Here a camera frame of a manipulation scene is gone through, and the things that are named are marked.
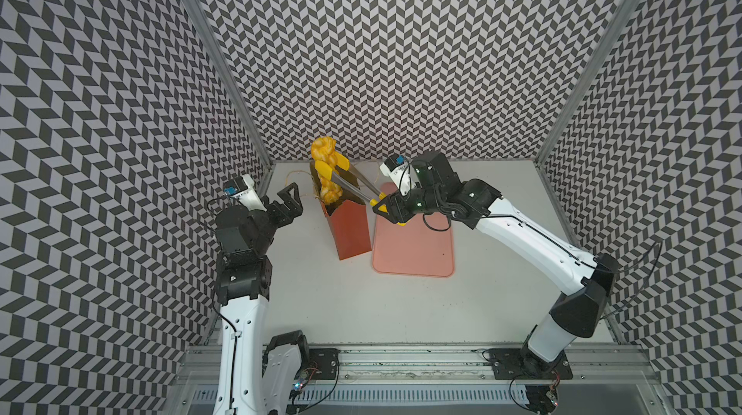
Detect aluminium corner post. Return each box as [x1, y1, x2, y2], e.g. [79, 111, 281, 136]
[181, 0, 274, 169]
[534, 0, 641, 169]

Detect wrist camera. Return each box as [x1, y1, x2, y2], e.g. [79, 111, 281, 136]
[223, 173, 266, 211]
[380, 154, 413, 196]

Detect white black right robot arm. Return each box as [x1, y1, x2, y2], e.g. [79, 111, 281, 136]
[373, 151, 618, 378]

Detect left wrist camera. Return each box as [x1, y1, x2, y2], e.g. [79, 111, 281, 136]
[223, 173, 266, 211]

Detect aluminium corner post left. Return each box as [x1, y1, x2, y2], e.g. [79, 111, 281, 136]
[181, 0, 274, 169]

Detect yellow metal tongs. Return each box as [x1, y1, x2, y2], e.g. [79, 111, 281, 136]
[332, 152, 405, 226]

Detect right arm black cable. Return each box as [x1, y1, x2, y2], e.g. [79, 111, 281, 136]
[602, 239, 664, 320]

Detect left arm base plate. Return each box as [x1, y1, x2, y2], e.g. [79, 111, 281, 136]
[260, 347, 341, 382]

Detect pink plastic tray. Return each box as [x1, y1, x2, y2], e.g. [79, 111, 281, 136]
[372, 213, 455, 278]

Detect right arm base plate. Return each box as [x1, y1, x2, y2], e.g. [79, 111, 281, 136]
[483, 347, 574, 380]

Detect twisted braided bread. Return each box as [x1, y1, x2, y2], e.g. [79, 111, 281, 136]
[310, 136, 343, 206]

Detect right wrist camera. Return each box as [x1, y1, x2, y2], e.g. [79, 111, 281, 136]
[380, 154, 413, 196]

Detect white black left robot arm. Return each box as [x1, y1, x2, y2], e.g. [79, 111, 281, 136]
[214, 175, 309, 414]

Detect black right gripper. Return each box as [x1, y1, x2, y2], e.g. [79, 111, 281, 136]
[372, 180, 444, 224]

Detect aluminium corner post right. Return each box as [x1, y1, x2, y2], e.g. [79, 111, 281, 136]
[534, 0, 641, 169]

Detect red paper bag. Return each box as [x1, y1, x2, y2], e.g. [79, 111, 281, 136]
[308, 161, 372, 260]

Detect aluminium front rail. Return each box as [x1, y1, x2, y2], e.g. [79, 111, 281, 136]
[161, 344, 674, 415]

